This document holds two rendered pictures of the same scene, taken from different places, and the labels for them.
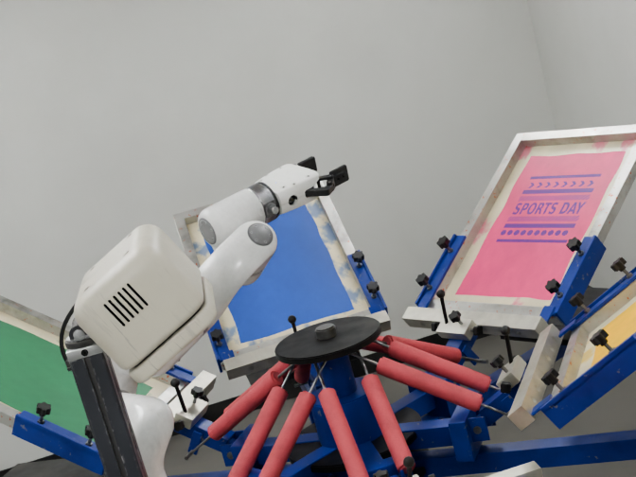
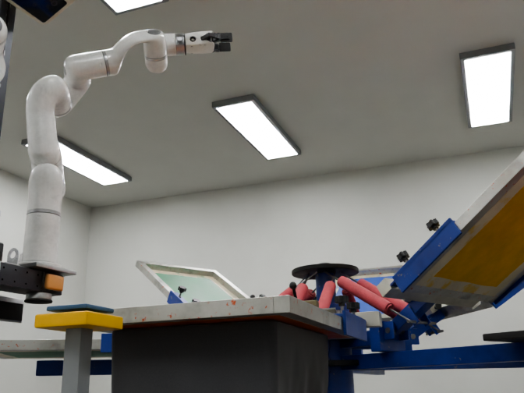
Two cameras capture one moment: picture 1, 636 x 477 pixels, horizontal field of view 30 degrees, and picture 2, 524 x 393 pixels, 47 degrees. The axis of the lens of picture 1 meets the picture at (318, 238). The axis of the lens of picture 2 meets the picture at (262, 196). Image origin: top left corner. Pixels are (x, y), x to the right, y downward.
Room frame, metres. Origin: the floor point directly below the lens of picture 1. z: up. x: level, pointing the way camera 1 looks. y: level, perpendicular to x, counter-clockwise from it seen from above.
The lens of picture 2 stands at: (0.65, -1.01, 0.80)
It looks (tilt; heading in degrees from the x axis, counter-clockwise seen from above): 18 degrees up; 28
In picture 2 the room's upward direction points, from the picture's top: 1 degrees counter-clockwise
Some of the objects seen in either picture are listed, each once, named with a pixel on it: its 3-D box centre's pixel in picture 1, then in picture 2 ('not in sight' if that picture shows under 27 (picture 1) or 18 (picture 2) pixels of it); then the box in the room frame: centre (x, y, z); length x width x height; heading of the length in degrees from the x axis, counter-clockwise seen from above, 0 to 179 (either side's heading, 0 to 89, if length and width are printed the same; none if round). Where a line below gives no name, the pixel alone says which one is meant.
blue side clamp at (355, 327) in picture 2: not in sight; (348, 327); (2.46, -0.34, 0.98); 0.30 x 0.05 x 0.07; 8
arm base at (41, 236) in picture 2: not in sight; (37, 242); (1.84, 0.37, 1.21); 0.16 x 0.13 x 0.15; 94
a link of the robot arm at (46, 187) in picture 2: not in sight; (46, 191); (1.85, 0.36, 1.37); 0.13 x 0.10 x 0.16; 42
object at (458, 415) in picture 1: (355, 441); (328, 342); (3.23, 0.05, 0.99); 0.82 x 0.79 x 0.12; 8
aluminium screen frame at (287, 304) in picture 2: not in sight; (236, 327); (2.18, -0.10, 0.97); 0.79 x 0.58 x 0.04; 8
